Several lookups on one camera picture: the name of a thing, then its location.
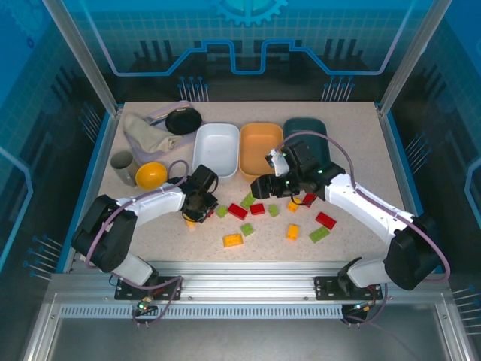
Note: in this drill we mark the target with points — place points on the small red lego brick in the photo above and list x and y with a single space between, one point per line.
209 214

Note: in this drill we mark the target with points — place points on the small yellow lego brick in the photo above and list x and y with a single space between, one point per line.
292 231
293 205
191 224

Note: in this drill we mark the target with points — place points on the small green lego brick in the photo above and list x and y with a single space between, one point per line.
247 229
274 210
222 211

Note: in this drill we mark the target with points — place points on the long red lego brick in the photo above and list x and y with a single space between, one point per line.
325 220
237 210

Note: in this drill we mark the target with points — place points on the long yellow lego brick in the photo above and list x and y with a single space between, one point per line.
233 240

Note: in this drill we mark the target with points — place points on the long green lego brick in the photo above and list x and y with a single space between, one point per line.
319 234

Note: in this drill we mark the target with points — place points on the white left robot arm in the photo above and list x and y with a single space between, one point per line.
158 201

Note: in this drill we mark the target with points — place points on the white rectangular container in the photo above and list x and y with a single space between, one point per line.
216 150

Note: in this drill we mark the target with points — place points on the orange rectangular container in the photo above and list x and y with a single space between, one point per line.
255 150

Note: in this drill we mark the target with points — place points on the yellow bowl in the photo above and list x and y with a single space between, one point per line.
150 176

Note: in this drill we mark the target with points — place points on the dark teal rectangular container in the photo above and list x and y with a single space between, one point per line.
304 126

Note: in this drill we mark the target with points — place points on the black round pan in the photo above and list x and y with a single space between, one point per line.
183 121

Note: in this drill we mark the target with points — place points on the beige cloth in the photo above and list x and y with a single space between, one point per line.
144 133

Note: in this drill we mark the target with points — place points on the lavender tray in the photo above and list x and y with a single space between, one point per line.
171 109

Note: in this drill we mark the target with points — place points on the grey metal utensil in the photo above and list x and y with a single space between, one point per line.
152 119

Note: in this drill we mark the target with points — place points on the grey cup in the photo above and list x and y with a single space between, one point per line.
122 169

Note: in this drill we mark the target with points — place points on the aluminium mounting rail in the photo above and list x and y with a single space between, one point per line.
244 280

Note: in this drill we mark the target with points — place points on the aluminium frame post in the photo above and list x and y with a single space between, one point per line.
80 56
413 56

